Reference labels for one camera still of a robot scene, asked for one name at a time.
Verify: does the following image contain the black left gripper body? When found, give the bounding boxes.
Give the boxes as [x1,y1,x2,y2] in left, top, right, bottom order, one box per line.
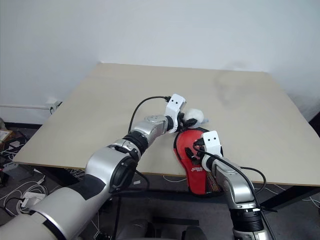
[177,111,191,131]

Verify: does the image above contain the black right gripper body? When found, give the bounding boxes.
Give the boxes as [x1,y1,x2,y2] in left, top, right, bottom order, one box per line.
[193,137,207,158]

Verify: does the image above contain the white fluffy cloth ball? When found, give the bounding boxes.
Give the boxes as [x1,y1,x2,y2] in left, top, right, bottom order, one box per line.
[183,107,211,127]

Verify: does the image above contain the red table tennis paddle case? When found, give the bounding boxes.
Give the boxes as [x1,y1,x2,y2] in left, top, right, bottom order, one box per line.
[171,126,226,197]

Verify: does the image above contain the dark rounded grey shape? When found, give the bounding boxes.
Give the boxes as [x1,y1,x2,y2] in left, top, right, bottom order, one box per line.
[181,225,209,240]
[116,218,156,240]

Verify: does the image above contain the white power strip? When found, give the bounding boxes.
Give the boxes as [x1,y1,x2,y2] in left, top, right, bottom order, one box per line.
[18,190,48,208]

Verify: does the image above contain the cardboard box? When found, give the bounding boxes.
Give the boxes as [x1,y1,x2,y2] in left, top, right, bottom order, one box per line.
[0,128,13,144]

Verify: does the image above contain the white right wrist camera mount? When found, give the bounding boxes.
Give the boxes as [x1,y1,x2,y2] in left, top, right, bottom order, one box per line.
[201,130,225,172]

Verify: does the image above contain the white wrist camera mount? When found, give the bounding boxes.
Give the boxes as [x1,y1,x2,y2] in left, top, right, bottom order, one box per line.
[201,130,225,172]
[164,93,188,134]

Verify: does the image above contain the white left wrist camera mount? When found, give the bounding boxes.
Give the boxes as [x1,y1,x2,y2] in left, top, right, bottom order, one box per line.
[164,93,188,134]

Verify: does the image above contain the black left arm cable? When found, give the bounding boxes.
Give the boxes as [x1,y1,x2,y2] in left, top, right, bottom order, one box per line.
[127,95,174,133]

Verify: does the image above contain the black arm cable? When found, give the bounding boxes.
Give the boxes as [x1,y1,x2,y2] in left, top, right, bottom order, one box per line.
[127,95,174,133]
[194,143,279,240]

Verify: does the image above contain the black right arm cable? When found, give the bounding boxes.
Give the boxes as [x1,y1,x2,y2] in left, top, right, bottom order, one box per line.
[194,143,279,240]

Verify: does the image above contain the black table frame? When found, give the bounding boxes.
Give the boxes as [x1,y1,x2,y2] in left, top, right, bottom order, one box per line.
[32,163,320,213]

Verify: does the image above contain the white wall socket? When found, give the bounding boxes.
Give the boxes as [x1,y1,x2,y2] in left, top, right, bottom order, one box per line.
[46,99,63,114]

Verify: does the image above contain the white wall cable conduit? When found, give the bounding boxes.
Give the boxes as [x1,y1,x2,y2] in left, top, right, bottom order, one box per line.
[0,104,51,110]

